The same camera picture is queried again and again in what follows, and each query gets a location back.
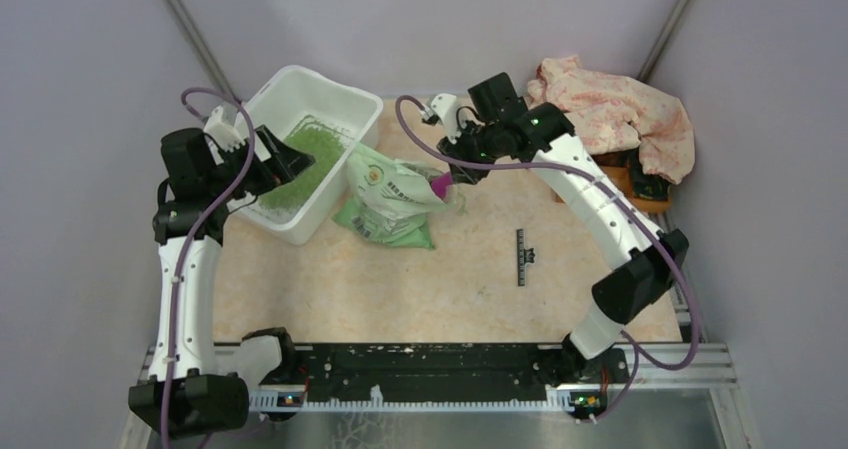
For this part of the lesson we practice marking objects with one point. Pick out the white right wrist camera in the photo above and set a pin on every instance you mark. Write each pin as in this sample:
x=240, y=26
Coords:
x=442, y=109

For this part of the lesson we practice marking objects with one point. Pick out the black bag clip strip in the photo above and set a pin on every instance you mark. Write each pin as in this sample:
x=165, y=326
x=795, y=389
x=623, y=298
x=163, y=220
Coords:
x=524, y=256

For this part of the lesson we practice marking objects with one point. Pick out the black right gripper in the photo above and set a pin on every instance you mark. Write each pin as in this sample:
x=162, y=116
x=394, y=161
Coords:
x=467, y=174

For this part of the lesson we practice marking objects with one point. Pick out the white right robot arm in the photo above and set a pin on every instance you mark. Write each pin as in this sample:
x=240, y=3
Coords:
x=643, y=259

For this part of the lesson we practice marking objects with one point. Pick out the white plastic litter box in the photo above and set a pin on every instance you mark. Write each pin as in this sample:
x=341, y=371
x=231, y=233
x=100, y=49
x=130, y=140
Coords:
x=319, y=117

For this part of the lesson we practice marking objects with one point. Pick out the wooden tray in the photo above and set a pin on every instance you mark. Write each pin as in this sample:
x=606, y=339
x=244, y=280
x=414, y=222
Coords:
x=614, y=165

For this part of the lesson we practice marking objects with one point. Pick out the dark patterned item right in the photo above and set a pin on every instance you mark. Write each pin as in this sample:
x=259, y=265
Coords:
x=646, y=186

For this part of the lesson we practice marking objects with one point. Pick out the pink patterned cloth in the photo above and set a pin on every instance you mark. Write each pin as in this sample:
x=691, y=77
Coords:
x=614, y=113

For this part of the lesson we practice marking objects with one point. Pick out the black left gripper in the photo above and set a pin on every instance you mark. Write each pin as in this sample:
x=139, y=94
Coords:
x=286, y=163

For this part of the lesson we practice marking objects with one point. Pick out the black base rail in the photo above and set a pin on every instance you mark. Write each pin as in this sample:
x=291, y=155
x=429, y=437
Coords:
x=440, y=378

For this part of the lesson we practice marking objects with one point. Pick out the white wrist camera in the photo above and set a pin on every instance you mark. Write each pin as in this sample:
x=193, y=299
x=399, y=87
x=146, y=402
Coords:
x=442, y=109
x=225, y=142

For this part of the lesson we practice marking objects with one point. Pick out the green cat litter bag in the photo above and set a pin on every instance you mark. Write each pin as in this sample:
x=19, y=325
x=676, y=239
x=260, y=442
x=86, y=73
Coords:
x=391, y=199

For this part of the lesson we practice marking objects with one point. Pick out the purple plastic scoop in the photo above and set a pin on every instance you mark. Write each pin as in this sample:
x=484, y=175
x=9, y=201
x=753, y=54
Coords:
x=440, y=185

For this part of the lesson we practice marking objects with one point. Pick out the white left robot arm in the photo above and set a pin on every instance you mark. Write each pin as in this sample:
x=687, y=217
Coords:
x=186, y=392

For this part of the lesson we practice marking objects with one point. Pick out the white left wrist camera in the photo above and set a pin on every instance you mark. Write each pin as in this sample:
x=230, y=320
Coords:
x=225, y=142

